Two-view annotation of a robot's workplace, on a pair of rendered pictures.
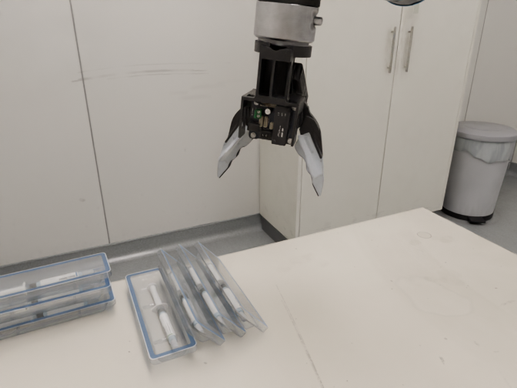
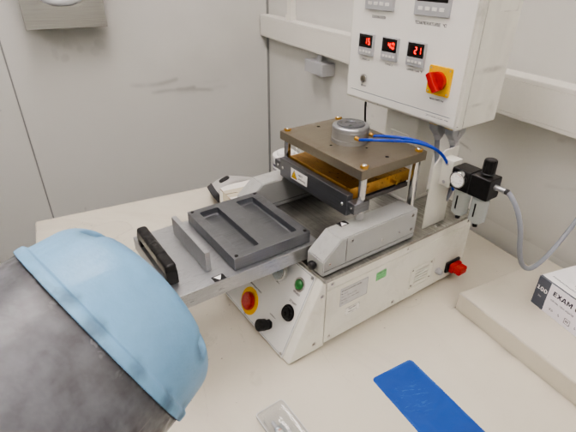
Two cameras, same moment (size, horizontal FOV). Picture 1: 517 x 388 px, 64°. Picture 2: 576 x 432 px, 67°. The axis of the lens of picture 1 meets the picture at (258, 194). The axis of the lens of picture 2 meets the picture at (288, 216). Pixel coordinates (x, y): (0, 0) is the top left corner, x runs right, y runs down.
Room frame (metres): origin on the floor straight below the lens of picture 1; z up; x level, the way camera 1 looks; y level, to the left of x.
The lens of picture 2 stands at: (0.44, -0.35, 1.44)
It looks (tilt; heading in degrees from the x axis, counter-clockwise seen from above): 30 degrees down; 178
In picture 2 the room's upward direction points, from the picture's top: straight up
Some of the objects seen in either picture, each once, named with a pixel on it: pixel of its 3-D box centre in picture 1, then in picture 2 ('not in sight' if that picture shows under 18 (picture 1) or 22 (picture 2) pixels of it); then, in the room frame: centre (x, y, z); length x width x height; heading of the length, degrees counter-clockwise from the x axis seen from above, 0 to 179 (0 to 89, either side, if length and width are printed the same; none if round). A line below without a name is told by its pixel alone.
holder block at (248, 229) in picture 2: not in sight; (246, 226); (-0.31, -0.41, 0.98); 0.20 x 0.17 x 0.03; 33
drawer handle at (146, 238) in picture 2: not in sight; (156, 253); (-0.21, -0.56, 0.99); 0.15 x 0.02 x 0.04; 33
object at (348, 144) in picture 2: not in sight; (365, 151); (-0.45, -0.15, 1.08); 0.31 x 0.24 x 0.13; 33
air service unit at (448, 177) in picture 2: not in sight; (470, 189); (-0.33, 0.04, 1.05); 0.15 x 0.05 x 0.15; 33
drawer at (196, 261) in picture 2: not in sight; (225, 238); (-0.28, -0.45, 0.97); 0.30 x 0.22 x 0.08; 123
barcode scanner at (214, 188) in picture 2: not in sight; (237, 185); (-0.88, -0.48, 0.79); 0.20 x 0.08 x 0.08; 115
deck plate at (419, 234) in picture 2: not in sight; (354, 210); (-0.47, -0.16, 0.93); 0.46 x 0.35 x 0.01; 123
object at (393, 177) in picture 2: not in sight; (350, 159); (-0.44, -0.19, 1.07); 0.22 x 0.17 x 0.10; 33
